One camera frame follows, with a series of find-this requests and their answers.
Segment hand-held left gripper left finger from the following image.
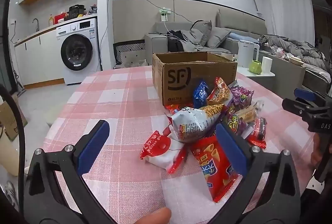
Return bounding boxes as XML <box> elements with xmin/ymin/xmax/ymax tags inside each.
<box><xmin>23</xmin><ymin>120</ymin><xmax>117</xmax><ymax>224</ymax></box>

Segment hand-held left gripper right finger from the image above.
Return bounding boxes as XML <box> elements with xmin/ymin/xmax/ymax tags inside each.
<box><xmin>200</xmin><ymin>122</ymin><xmax>303</xmax><ymax>224</ymax></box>

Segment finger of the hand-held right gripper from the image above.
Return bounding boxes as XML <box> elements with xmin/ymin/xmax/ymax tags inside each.
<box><xmin>282</xmin><ymin>98</ymin><xmax>320</xmax><ymax>119</ymax></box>
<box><xmin>294</xmin><ymin>88</ymin><xmax>328</xmax><ymax>105</ymax></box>

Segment red cone snack bag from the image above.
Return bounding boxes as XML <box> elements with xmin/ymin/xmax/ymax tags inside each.
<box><xmin>190</xmin><ymin>136</ymin><xmax>241</xmax><ymax>203</ymax></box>

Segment purple yellow-lettered snack bag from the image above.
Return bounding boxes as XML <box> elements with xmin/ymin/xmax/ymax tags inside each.
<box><xmin>225</xmin><ymin>109</ymin><xmax>255</xmax><ymax>137</ymax></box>

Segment red chocolate cookie packet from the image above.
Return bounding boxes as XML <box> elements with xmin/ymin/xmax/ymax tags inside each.
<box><xmin>247</xmin><ymin>117</ymin><xmax>268</xmax><ymax>150</ymax></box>

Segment snacks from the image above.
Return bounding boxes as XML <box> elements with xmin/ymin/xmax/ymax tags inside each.
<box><xmin>239</xmin><ymin>100</ymin><xmax>264</xmax><ymax>124</ymax></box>

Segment white silver chip bag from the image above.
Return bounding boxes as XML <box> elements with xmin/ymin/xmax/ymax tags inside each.
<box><xmin>168</xmin><ymin>104</ymin><xmax>227</xmax><ymax>142</ymax></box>

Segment orange noodle snack packet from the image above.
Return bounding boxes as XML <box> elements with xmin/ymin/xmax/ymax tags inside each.
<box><xmin>206</xmin><ymin>77</ymin><xmax>234</xmax><ymax>108</ymax></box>

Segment blue cookie packet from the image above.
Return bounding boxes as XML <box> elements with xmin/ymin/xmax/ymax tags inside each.
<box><xmin>193</xmin><ymin>79</ymin><xmax>210</xmax><ymax>110</ymax></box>

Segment red snack packet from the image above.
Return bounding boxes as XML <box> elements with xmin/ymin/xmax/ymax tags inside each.
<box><xmin>165</xmin><ymin>104</ymin><xmax>194</xmax><ymax>115</ymax></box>

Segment red and white cracker packet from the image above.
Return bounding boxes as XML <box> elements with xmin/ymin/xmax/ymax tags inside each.
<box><xmin>140</xmin><ymin>131</ymin><xmax>188</xmax><ymax>174</ymax></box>

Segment brown cardboard box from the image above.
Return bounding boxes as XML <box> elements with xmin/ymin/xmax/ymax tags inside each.
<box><xmin>152</xmin><ymin>51</ymin><xmax>238</xmax><ymax>107</ymax></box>

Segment person's right hand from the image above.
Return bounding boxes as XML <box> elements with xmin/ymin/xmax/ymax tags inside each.
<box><xmin>310</xmin><ymin>133</ymin><xmax>323</xmax><ymax>166</ymax></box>

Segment person's left hand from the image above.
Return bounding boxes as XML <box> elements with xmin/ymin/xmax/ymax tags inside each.
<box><xmin>129</xmin><ymin>208</ymin><xmax>172</xmax><ymax>224</ymax></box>

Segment grey sofa chaise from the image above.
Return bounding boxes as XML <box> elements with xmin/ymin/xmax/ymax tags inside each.
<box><xmin>259</xmin><ymin>50</ymin><xmax>332</xmax><ymax>91</ymax></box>

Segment beige food container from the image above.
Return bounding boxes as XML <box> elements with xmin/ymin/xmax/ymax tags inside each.
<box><xmin>289</xmin><ymin>55</ymin><xmax>304</xmax><ymax>66</ymax></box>

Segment white side table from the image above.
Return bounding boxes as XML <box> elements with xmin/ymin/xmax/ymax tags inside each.
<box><xmin>235</xmin><ymin>65</ymin><xmax>276</xmax><ymax>79</ymax></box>

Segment grey duvet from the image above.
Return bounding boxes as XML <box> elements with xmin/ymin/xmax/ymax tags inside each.
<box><xmin>259</xmin><ymin>35</ymin><xmax>330</xmax><ymax>71</ymax></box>

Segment white paper roll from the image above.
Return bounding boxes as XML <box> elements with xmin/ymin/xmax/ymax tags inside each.
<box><xmin>261</xmin><ymin>56</ymin><xmax>273</xmax><ymax>73</ymax></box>

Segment pink checked tablecloth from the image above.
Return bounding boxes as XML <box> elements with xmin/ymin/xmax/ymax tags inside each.
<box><xmin>41</xmin><ymin>65</ymin><xmax>320</xmax><ymax>224</ymax></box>

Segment green mug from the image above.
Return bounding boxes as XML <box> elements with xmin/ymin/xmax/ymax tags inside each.
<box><xmin>248</xmin><ymin>60</ymin><xmax>263</xmax><ymax>74</ymax></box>

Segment white electric kettle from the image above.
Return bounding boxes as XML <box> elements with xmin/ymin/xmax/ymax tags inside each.
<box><xmin>238</xmin><ymin>40</ymin><xmax>260</xmax><ymax>68</ymax></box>

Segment white washing machine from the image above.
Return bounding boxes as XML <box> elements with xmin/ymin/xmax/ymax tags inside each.
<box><xmin>56</xmin><ymin>18</ymin><xmax>101</xmax><ymax>85</ymax></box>

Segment printed floor cardboard box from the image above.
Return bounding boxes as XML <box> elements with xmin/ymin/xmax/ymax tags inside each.
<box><xmin>0</xmin><ymin>101</ymin><xmax>28</xmax><ymax>141</ymax></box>

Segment beige round container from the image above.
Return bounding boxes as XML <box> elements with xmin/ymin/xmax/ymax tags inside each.
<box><xmin>0</xmin><ymin>136</ymin><xmax>20</xmax><ymax>176</ymax></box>

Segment light blue pillow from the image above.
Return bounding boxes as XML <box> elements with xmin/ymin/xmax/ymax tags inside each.
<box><xmin>229</xmin><ymin>33</ymin><xmax>253</xmax><ymax>41</ymax></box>

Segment crumpled white cloth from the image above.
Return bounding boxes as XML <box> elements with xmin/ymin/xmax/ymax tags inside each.
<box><xmin>115</xmin><ymin>57</ymin><xmax>149</xmax><ymax>69</ymax></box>

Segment white curtain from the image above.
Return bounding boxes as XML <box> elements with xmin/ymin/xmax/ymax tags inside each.
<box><xmin>265</xmin><ymin>0</ymin><xmax>314</xmax><ymax>40</ymax></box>

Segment white sneaker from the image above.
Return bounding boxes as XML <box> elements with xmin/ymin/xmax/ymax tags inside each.
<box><xmin>4</xmin><ymin>180</ymin><xmax>19</xmax><ymax>211</ymax></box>

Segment upright vacuum cleaner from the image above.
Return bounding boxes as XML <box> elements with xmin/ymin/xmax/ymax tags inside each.
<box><xmin>13</xmin><ymin>68</ymin><xmax>25</xmax><ymax>93</ymax></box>

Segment white kitchen counter cabinet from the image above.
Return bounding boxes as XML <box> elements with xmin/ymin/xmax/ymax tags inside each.
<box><xmin>14</xmin><ymin>13</ymin><xmax>98</xmax><ymax>89</ymax></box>

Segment black white patterned box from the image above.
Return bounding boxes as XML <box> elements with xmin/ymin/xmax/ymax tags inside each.
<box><xmin>113</xmin><ymin>41</ymin><xmax>146</xmax><ymax>69</ymax></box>

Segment grey cushion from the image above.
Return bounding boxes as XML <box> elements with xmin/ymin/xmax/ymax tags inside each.
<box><xmin>207</xmin><ymin>27</ymin><xmax>232</xmax><ymax>49</ymax></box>
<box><xmin>190</xmin><ymin>20</ymin><xmax>212</xmax><ymax>46</ymax></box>

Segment grey jacket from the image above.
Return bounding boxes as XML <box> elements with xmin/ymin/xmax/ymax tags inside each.
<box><xmin>179</xmin><ymin>31</ymin><xmax>205</xmax><ymax>52</ymax></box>

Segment black clothes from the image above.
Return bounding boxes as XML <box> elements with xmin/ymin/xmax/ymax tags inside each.
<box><xmin>167</xmin><ymin>30</ymin><xmax>192</xmax><ymax>53</ymax></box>

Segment grey sofa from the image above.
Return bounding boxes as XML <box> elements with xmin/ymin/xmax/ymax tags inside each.
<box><xmin>144</xmin><ymin>13</ymin><xmax>267</xmax><ymax>58</ymax></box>

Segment red box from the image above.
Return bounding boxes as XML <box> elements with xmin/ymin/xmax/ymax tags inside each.
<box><xmin>54</xmin><ymin>13</ymin><xmax>68</xmax><ymax>25</ymax></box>

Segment black multicooker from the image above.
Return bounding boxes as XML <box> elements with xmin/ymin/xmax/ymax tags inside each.
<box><xmin>68</xmin><ymin>4</ymin><xmax>85</xmax><ymax>19</ymax></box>

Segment white charger cable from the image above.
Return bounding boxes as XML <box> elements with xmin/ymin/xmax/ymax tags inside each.
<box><xmin>162</xmin><ymin>20</ymin><xmax>173</xmax><ymax>35</ymax></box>

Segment wall socket with green charger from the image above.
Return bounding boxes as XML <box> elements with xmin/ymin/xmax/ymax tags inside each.
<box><xmin>158</xmin><ymin>7</ymin><xmax>172</xmax><ymax>22</ymax></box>

